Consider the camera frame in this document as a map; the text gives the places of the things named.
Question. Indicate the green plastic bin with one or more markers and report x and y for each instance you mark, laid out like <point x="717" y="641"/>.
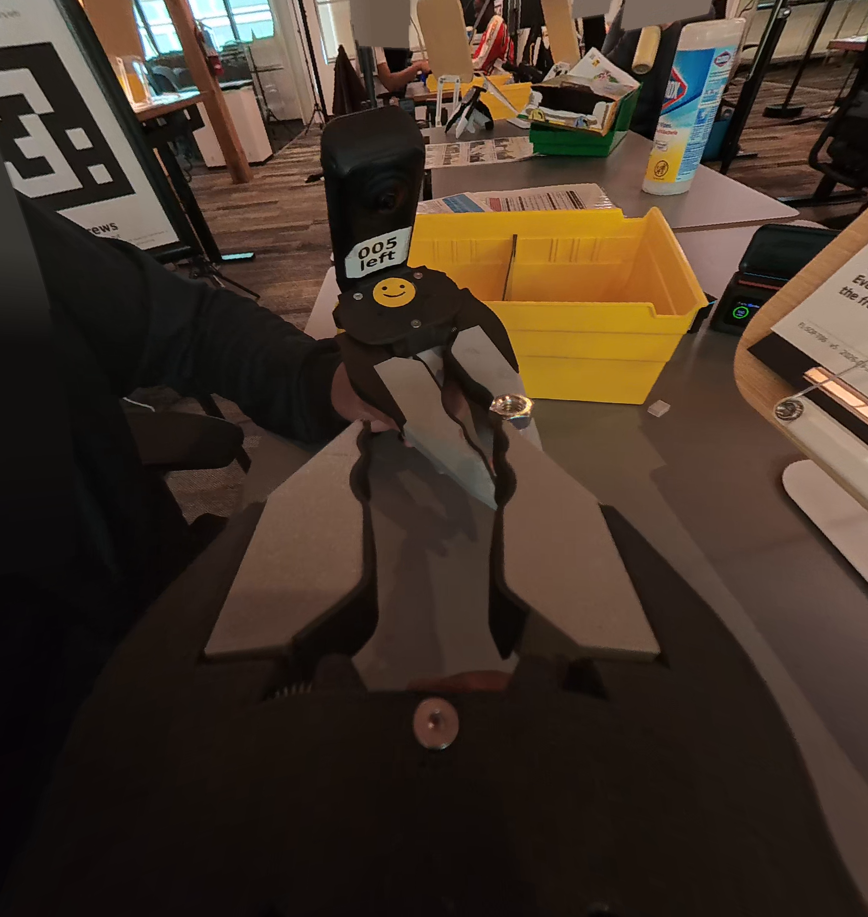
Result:
<point x="577" y="140"/>

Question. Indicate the instruction sheet on stand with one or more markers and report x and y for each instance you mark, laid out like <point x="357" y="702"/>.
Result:
<point x="753" y="358"/>

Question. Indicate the person's left hand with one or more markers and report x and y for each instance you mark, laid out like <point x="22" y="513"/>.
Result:
<point x="348" y="408"/>

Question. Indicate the printed desk sheet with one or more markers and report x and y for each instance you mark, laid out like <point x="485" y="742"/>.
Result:
<point x="477" y="152"/>
<point x="534" y="199"/>

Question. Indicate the floor sign with square code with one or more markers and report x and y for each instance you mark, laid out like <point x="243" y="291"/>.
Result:
<point x="47" y="143"/>

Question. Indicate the white cabinet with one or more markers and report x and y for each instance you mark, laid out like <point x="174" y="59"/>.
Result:
<point x="240" y="129"/>

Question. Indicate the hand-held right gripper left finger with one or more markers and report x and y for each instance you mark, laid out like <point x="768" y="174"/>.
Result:
<point x="291" y="573"/>

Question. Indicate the black device with display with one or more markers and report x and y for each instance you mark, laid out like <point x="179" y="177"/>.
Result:
<point x="785" y="251"/>

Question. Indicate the yellow plastic bin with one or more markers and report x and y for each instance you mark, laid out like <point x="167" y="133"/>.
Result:
<point x="513" y="97"/>

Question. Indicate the white wipes canister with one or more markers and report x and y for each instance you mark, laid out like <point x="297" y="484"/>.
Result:
<point x="692" y="122"/>

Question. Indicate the yellow sheet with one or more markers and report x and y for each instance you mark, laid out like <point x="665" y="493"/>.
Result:
<point x="584" y="358"/>

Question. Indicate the person's left forearm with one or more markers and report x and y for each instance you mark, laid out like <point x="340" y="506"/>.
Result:
<point x="248" y="358"/>

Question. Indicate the black office chair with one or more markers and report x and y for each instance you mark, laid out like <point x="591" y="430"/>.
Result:
<point x="856" y="136"/>
<point x="190" y="440"/>

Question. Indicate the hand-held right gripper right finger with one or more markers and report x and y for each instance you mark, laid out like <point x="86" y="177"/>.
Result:
<point x="577" y="573"/>

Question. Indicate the black bin divider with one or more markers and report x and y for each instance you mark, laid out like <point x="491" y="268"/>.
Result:
<point x="510" y="272"/>

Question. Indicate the printed instruction sheet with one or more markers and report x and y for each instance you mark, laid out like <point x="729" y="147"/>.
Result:
<point x="842" y="308"/>

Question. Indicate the wooden post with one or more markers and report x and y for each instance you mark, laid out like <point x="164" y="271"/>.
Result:
<point x="219" y="122"/>

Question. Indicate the steel hex nut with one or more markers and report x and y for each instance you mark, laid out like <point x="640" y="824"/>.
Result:
<point x="523" y="415"/>

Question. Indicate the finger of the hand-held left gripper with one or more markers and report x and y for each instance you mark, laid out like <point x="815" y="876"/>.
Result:
<point x="427" y="423"/>
<point x="484" y="358"/>

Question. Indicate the person's dark clothing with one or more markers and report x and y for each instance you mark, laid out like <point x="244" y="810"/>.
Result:
<point x="61" y="465"/>

